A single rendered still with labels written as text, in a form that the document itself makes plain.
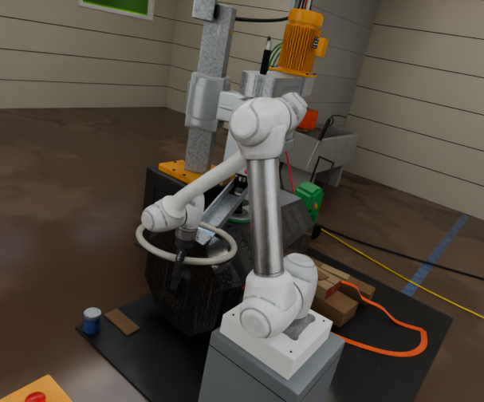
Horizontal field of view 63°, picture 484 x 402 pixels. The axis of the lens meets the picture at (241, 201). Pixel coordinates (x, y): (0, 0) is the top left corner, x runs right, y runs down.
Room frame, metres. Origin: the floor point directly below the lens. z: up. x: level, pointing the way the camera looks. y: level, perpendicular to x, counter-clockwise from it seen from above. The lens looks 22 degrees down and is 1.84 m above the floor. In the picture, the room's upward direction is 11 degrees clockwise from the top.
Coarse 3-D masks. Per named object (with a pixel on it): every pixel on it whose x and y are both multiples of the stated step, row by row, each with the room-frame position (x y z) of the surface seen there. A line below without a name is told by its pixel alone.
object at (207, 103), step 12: (192, 84) 3.09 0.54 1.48; (192, 96) 3.07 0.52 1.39; (204, 96) 3.04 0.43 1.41; (216, 96) 3.06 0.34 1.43; (228, 96) 3.04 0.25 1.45; (240, 96) 3.01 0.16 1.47; (192, 108) 3.06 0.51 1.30; (204, 108) 3.04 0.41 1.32; (216, 108) 3.06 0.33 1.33; (228, 108) 3.02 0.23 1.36; (228, 120) 3.03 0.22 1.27
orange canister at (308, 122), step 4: (308, 108) 5.71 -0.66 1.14; (308, 112) 5.65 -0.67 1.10; (312, 112) 5.71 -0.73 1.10; (316, 112) 5.81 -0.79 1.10; (304, 116) 5.67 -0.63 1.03; (308, 116) 5.65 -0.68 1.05; (312, 116) 5.72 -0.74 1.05; (316, 116) 5.83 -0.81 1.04; (304, 120) 5.66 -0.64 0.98; (308, 120) 5.65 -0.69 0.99; (312, 120) 5.75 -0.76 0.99; (316, 120) 5.86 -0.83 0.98; (300, 124) 5.69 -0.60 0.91; (304, 124) 5.66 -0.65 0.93; (308, 124) 5.67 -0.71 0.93; (312, 124) 5.78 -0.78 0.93; (296, 128) 5.66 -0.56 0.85; (300, 128) 5.66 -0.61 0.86; (304, 128) 5.65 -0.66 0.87; (308, 128) 5.71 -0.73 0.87; (312, 128) 5.85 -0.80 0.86; (316, 128) 5.92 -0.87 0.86; (320, 128) 5.99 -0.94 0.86
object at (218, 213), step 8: (232, 184) 2.32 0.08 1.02; (224, 192) 2.21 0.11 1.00; (216, 200) 2.12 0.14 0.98; (224, 200) 2.19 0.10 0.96; (232, 200) 2.20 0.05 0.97; (240, 200) 2.17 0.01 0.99; (208, 208) 2.03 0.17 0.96; (216, 208) 2.10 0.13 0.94; (224, 208) 2.11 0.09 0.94; (232, 208) 2.06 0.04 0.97; (208, 216) 2.03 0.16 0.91; (216, 216) 2.03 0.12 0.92; (224, 216) 1.98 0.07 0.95; (216, 224) 1.97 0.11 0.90
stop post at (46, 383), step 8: (48, 376) 0.65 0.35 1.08; (32, 384) 0.63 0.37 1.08; (40, 384) 0.63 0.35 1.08; (48, 384) 0.64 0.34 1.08; (56, 384) 0.64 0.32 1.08; (16, 392) 0.60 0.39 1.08; (24, 392) 0.60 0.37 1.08; (32, 392) 0.61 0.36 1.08; (48, 392) 0.62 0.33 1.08; (56, 392) 0.62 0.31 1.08; (64, 392) 0.62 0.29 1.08; (0, 400) 0.58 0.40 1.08; (8, 400) 0.58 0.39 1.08; (16, 400) 0.58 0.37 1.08; (24, 400) 0.59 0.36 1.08; (48, 400) 0.60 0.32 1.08; (56, 400) 0.60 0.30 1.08; (64, 400) 0.60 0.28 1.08
